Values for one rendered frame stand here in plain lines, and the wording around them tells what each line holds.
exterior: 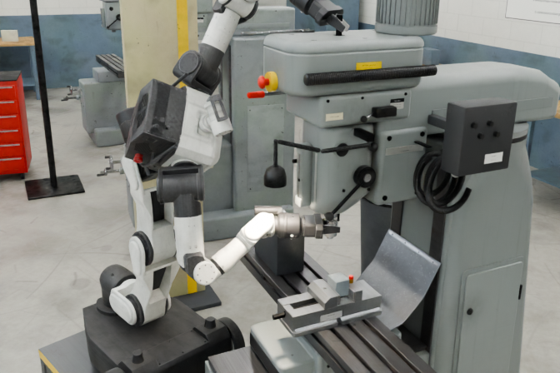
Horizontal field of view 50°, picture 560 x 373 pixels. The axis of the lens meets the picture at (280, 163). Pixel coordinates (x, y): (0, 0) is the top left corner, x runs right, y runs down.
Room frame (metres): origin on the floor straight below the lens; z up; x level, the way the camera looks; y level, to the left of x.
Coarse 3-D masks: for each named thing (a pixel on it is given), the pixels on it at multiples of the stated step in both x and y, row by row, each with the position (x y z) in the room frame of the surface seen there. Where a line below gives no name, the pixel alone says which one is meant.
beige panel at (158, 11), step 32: (128, 0) 3.32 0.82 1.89; (160, 0) 3.40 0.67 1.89; (192, 0) 3.47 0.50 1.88; (128, 32) 3.32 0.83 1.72; (160, 32) 3.39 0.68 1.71; (192, 32) 3.47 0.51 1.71; (128, 64) 3.31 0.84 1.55; (160, 64) 3.39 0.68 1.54; (128, 96) 3.31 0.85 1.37; (192, 288) 3.44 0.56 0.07
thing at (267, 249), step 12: (264, 240) 2.18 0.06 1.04; (276, 240) 2.08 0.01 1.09; (288, 240) 2.10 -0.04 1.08; (300, 240) 2.12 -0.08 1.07; (264, 252) 2.18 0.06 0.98; (276, 252) 2.08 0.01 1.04; (288, 252) 2.10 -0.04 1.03; (300, 252) 2.12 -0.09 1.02; (276, 264) 2.08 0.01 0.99; (288, 264) 2.10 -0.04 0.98; (300, 264) 2.12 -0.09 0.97
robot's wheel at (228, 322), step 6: (222, 318) 2.31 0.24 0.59; (228, 318) 2.30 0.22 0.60; (228, 324) 2.26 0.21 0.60; (234, 324) 2.26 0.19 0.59; (228, 330) 2.23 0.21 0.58; (234, 330) 2.24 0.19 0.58; (234, 336) 2.21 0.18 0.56; (240, 336) 2.23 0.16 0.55; (234, 342) 2.21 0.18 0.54; (240, 342) 2.21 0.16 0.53; (234, 348) 2.20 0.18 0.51
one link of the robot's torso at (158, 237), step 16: (128, 160) 2.14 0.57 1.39; (128, 176) 2.14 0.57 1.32; (144, 192) 2.11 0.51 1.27; (144, 208) 2.12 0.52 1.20; (160, 208) 2.20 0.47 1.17; (144, 224) 2.14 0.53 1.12; (160, 224) 2.16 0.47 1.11; (144, 240) 2.11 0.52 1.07; (160, 240) 2.13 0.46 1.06; (160, 256) 2.13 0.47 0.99
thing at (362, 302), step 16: (352, 288) 1.81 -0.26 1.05; (368, 288) 1.88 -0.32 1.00; (288, 304) 1.77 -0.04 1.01; (304, 304) 1.79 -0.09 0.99; (352, 304) 1.79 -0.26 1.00; (368, 304) 1.81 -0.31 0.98; (288, 320) 1.72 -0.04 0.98; (304, 320) 1.71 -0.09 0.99; (320, 320) 1.73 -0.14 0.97; (336, 320) 1.75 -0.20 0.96; (352, 320) 1.77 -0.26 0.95
